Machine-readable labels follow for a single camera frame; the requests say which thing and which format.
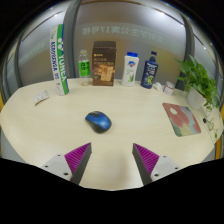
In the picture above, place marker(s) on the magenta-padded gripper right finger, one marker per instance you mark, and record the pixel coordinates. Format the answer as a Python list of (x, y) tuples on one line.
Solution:
[(148, 159)]

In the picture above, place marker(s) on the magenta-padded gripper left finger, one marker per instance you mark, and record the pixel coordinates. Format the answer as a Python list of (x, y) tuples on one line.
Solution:
[(76, 157)]

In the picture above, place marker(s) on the blue and black computer mouse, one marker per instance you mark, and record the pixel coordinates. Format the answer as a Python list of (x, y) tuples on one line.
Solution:
[(97, 121)]

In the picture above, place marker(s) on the floral print mouse pad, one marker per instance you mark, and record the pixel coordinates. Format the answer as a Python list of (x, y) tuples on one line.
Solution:
[(181, 119)]

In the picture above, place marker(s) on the small white lidded jar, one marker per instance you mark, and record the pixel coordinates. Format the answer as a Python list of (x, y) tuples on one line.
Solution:
[(169, 88)]

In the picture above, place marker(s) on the dark blue pump bottle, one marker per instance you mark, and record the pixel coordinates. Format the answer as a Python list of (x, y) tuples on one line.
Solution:
[(149, 72)]

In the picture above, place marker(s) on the clear bottle with green label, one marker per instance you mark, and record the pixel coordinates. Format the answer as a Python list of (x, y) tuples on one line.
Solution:
[(84, 68)]

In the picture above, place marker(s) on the white bottle with blue cap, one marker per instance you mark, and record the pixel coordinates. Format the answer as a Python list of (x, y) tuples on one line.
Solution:
[(130, 70)]

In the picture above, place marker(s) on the green plant in white pot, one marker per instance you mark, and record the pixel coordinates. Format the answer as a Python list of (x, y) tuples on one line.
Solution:
[(196, 80)]

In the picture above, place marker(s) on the brown cardboard snack box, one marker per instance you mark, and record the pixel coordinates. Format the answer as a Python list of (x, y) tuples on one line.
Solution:
[(104, 65)]

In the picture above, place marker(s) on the white green shuttlecock tube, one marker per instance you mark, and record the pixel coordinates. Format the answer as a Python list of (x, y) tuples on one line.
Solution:
[(60, 60)]

